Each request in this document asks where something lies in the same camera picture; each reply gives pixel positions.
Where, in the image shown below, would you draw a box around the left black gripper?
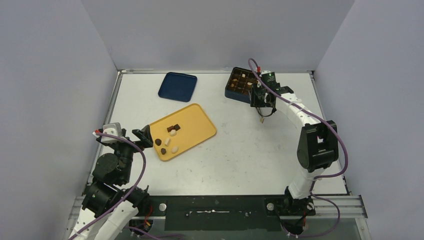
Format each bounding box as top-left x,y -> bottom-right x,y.
110,124 -> 153,183

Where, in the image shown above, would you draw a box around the metal serving tongs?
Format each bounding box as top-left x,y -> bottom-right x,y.
256,107 -> 265,124

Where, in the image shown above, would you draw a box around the yellow plastic tray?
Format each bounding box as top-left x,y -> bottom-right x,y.
150,103 -> 217,162

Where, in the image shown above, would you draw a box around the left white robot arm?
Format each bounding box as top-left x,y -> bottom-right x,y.
69,122 -> 154,240

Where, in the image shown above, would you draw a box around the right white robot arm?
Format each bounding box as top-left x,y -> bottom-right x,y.
249,71 -> 339,214

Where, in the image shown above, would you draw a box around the dark blue chocolate box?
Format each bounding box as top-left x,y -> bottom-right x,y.
224,67 -> 258,104

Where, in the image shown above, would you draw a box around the white bar chocolate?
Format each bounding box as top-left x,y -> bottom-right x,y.
164,138 -> 171,146

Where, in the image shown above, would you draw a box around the brown bar chocolate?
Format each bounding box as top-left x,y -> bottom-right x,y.
167,125 -> 175,133

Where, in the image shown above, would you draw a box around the white teardrop chocolate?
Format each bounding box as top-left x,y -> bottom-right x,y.
169,129 -> 177,137

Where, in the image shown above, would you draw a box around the white swirl chocolate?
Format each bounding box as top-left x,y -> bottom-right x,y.
171,146 -> 179,154

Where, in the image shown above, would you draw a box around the dark blue box lid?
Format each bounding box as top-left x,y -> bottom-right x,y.
158,72 -> 198,103

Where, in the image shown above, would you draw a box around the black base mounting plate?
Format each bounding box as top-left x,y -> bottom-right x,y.
129,195 -> 316,232

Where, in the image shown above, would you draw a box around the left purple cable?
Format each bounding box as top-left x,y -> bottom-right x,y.
67,130 -> 147,240

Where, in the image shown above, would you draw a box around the purple cable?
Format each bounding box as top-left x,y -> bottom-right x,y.
248,58 -> 349,238
67,130 -> 147,240

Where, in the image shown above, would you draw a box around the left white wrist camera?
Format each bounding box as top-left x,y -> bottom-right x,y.
100,122 -> 123,144

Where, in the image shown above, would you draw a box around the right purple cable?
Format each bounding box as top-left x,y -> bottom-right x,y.
248,58 -> 349,238

